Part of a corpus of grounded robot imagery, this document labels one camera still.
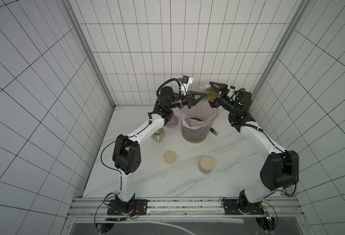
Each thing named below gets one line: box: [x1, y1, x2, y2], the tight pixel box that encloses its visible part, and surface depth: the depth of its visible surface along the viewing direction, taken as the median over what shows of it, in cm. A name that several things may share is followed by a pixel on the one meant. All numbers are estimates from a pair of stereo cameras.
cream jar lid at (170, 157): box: [163, 150, 177, 165], surface depth 92 cm
